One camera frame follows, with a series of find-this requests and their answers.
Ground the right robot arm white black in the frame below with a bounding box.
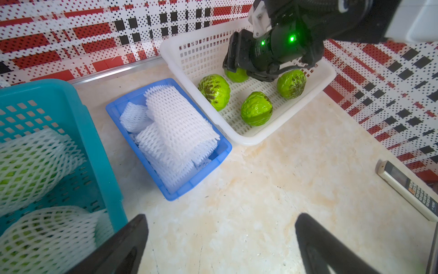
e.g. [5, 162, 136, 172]
[223, 0, 438, 82]

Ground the teal plastic basket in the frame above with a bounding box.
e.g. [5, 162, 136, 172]
[1, 79, 128, 232]

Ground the sleeved custard apple front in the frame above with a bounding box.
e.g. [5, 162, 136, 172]
[1, 129, 86, 216]

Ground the white perforated plastic basket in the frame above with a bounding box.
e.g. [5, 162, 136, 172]
[160, 18, 336, 146]

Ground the white foam net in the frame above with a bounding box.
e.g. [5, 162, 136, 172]
[1, 205, 114, 274]

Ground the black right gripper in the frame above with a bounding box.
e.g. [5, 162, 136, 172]
[222, 21, 324, 82]

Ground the stack of white foam nets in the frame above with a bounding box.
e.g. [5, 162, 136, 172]
[119, 85, 220, 194]

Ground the blue plastic tray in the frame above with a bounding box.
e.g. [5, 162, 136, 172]
[106, 78, 232, 201]

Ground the dark-spotted custard apple front right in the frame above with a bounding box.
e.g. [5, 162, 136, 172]
[277, 70, 307, 100]

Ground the remote control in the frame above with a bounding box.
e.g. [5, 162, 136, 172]
[376, 161, 438, 222]

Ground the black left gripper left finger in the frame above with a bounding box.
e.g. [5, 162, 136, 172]
[68, 214, 149, 274]

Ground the green custard apple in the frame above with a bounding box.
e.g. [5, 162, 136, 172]
[224, 67, 249, 83]
[241, 91, 273, 127]

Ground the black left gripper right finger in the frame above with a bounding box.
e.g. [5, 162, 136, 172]
[295, 213, 377, 274]

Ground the dark-spotted custard apple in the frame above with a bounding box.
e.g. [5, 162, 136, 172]
[198, 74, 231, 111]
[277, 70, 307, 100]

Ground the dark-spotted custard apple front left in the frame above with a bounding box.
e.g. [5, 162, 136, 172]
[198, 74, 231, 111]

